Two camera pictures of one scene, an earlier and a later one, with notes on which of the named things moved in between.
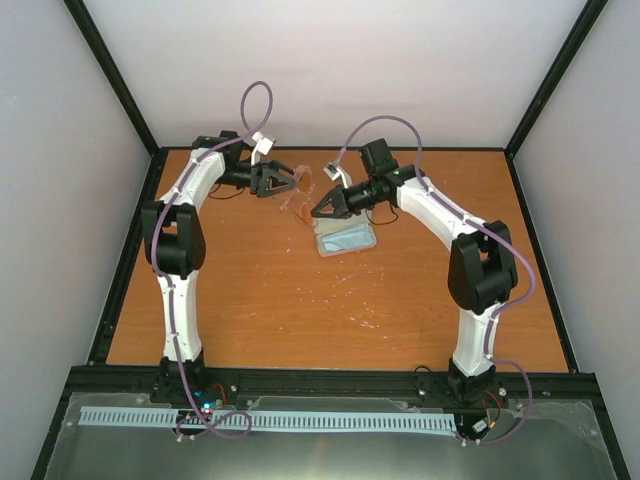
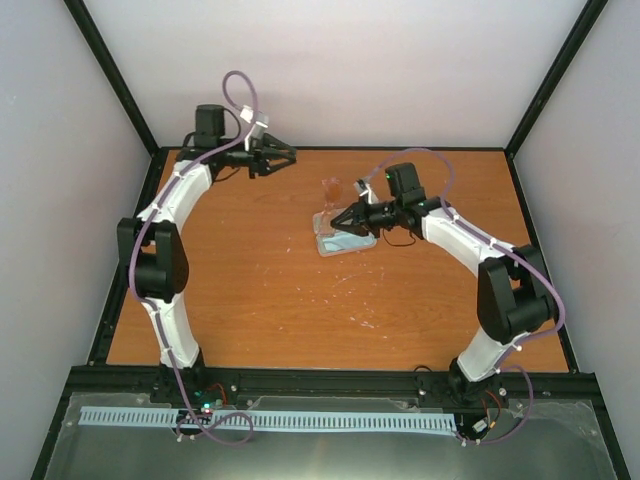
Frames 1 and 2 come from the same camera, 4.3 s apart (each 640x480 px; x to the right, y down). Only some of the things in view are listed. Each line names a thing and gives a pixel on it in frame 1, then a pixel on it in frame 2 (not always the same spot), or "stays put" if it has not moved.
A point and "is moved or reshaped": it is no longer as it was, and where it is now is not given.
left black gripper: x=262 y=172 -> x=258 y=159
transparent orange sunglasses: x=303 y=184 is moved or reshaped
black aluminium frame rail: x=560 y=383 stays put
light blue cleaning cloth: x=357 y=237 stays put
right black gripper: x=342 y=208 -> x=357 y=212
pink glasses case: x=341 y=235 stays put
